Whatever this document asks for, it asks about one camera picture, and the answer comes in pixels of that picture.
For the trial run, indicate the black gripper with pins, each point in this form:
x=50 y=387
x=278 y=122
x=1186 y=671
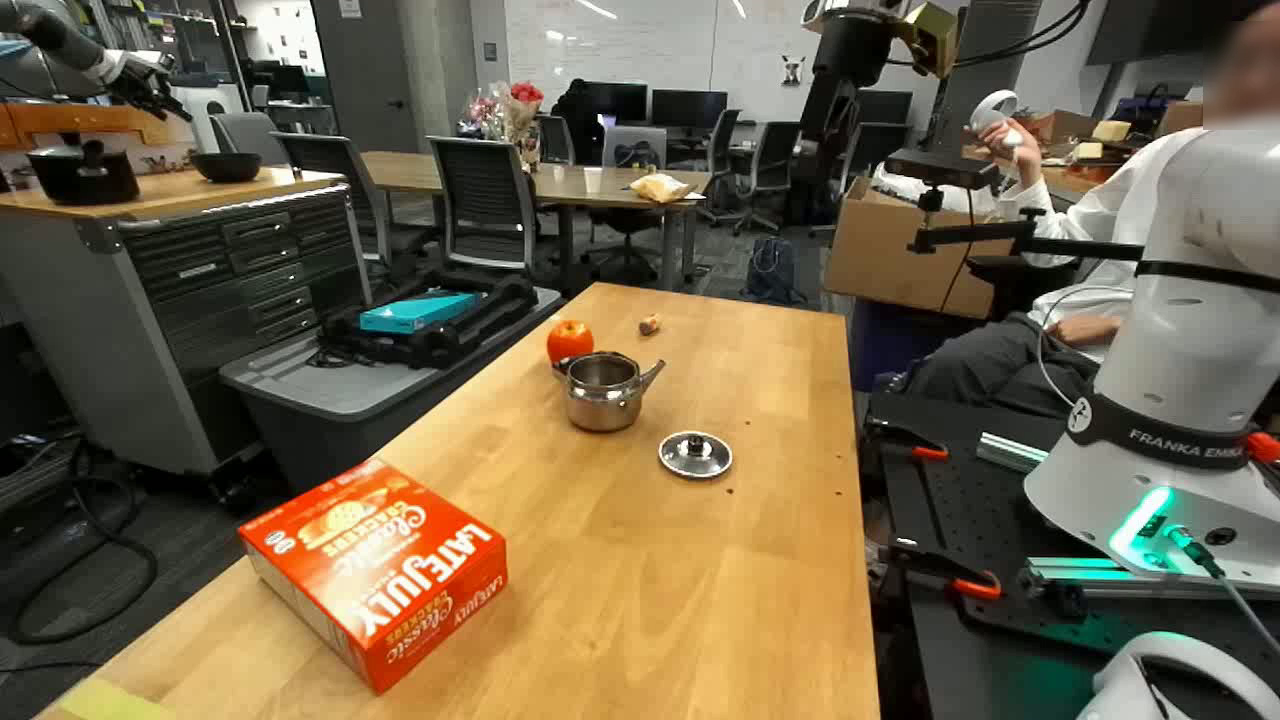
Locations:
x=846 y=80

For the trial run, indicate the silver lid with black knob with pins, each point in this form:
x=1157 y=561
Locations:
x=692 y=452

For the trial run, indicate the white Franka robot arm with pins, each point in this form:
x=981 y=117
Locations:
x=1201 y=345

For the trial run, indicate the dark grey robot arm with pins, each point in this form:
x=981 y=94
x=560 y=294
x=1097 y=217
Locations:
x=83 y=44

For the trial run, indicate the silver metal kettle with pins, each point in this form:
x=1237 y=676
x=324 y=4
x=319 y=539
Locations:
x=603 y=397

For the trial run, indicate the black computer monitor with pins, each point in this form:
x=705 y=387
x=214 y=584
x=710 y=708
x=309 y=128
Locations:
x=884 y=107
x=689 y=108
x=603 y=107

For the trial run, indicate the blue backpack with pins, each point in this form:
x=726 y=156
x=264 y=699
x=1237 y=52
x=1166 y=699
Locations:
x=775 y=271

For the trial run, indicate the large cardboard box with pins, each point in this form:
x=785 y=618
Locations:
x=884 y=254

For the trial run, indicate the yellow bag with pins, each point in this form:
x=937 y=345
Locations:
x=662 y=188

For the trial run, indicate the white handheld controller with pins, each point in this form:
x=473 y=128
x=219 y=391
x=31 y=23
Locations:
x=995 y=108

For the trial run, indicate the small brown nut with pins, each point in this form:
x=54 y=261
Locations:
x=648 y=324

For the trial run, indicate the black clamp orange tip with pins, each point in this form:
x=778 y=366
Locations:
x=923 y=449
x=964 y=582

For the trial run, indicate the orange tomato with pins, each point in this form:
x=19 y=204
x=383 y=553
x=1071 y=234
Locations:
x=568 y=341

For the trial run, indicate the flower bouquet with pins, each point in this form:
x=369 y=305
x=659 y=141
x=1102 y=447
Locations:
x=505 y=108

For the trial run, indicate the grey mesh office chair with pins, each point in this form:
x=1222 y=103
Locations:
x=332 y=167
x=481 y=200

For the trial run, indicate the silver metal bar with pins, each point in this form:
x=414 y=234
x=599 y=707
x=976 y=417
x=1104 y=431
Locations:
x=1014 y=449

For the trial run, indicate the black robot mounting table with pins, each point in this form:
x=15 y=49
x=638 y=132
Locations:
x=961 y=522

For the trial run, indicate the black bag with teal case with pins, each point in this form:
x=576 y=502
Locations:
x=423 y=318

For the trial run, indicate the grey door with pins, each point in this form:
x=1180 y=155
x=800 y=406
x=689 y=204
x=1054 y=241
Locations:
x=363 y=67

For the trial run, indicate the grey plastic storage tote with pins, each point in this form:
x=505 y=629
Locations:
x=332 y=401

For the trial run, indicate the black bowl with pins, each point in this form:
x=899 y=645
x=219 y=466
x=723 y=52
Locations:
x=224 y=167

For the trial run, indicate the orange cracker box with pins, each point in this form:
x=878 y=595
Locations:
x=372 y=572

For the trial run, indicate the grey drawer cabinet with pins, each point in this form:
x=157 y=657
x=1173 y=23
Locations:
x=147 y=305

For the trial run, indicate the black cooking pot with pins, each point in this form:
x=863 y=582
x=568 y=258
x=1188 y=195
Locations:
x=83 y=172

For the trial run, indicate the yellow green sticky pad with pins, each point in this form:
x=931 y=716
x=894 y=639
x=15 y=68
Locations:
x=114 y=703

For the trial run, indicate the yellowish wrist camera box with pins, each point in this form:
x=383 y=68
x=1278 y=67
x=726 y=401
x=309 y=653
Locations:
x=932 y=37

